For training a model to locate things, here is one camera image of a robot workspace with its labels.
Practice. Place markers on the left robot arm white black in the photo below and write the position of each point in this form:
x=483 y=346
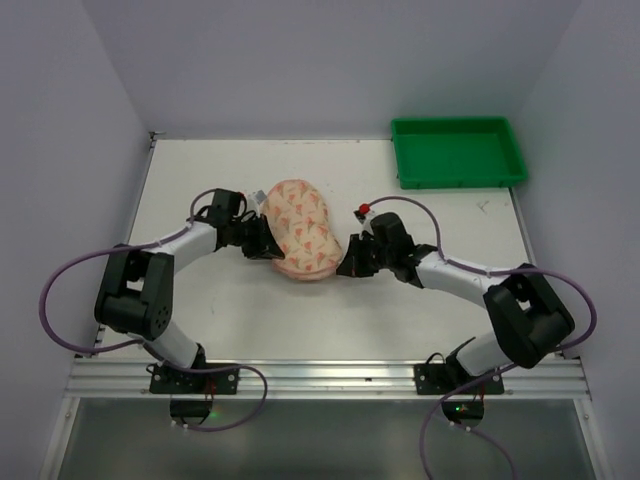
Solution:
x=136 y=294

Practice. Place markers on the floral mesh laundry bag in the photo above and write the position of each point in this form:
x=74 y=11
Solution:
x=298 y=217

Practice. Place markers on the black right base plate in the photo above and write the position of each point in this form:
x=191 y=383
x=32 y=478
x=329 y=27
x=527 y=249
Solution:
x=438 y=376

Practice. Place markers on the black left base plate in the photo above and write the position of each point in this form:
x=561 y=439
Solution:
x=168 y=381

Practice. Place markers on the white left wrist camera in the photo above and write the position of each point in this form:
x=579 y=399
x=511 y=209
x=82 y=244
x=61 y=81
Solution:
x=257 y=197

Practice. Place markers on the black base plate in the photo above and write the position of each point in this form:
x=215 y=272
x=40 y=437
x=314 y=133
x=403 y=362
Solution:
x=438 y=376
x=168 y=381

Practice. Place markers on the green plastic tray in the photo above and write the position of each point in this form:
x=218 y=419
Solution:
x=457 y=153

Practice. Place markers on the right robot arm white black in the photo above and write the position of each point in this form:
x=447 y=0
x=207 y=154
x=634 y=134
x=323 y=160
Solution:
x=528 y=319

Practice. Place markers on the aluminium mounting rail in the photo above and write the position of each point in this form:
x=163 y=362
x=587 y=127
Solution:
x=126 y=378

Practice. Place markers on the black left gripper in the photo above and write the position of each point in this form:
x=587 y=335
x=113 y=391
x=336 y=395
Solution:
x=251 y=235

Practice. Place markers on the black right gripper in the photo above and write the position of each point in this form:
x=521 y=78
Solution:
x=365 y=255

